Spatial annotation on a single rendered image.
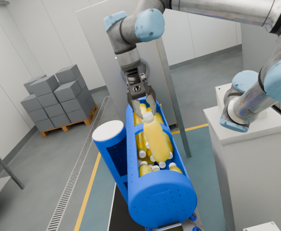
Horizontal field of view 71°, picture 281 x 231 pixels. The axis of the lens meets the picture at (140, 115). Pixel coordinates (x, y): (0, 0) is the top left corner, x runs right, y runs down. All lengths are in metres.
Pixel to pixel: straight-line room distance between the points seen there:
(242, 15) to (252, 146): 0.71
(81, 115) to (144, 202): 3.68
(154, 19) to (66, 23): 5.57
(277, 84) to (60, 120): 4.37
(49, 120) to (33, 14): 2.98
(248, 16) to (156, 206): 0.71
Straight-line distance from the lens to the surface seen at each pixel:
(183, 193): 0.84
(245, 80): 0.94
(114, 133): 1.57
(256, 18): 0.61
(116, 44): 0.64
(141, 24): 0.54
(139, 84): 0.61
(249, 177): 1.28
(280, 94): 0.56
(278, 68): 0.52
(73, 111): 4.41
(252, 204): 1.48
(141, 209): 0.88
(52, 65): 6.48
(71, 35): 6.07
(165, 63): 2.02
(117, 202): 2.28
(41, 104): 4.60
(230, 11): 0.60
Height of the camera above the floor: 1.80
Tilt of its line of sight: 27 degrees down
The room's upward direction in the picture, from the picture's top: 20 degrees counter-clockwise
